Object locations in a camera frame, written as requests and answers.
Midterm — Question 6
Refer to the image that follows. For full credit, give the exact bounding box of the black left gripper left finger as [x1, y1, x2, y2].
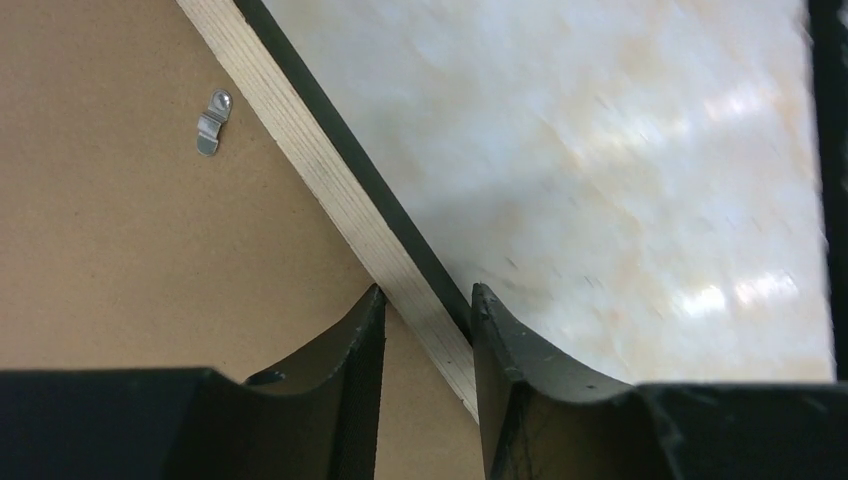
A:
[1, 286, 386, 479]

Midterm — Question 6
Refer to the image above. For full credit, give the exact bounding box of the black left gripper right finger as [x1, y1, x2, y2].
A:
[471, 283, 847, 479]

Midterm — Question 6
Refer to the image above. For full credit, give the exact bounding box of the black picture frame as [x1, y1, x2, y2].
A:
[179, 1, 478, 416]

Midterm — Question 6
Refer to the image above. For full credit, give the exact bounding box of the brown frame backing board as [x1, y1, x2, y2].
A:
[1, 1, 483, 479]

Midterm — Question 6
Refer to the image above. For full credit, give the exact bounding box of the silver frame clip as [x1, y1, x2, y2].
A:
[196, 89, 233, 156]

